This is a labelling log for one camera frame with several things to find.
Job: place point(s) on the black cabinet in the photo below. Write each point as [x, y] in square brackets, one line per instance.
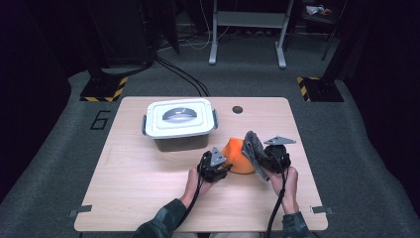
[125, 33]

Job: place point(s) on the brown transparent storage box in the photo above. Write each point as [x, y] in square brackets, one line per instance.
[181, 143]

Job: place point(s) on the person's right hand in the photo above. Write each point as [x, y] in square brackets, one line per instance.
[289, 190]

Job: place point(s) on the white metal desk frame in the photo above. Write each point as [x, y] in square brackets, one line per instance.
[251, 20]

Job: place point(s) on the black table grommet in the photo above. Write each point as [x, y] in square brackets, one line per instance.
[237, 109]

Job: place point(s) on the orange plush toy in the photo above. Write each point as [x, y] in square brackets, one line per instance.
[236, 160]

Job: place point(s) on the black striped stand base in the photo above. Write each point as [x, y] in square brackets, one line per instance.
[322, 89]
[102, 89]

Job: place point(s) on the white box lid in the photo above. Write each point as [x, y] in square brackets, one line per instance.
[180, 117]

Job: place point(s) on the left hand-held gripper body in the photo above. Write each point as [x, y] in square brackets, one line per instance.
[211, 168]

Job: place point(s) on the grey fluffy cloth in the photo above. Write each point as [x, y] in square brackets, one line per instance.
[256, 152]

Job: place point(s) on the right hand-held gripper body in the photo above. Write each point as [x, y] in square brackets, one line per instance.
[277, 158]

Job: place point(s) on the grey tape strip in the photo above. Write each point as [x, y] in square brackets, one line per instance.
[81, 210]
[323, 210]

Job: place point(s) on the person's left hand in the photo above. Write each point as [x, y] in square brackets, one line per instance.
[196, 188]

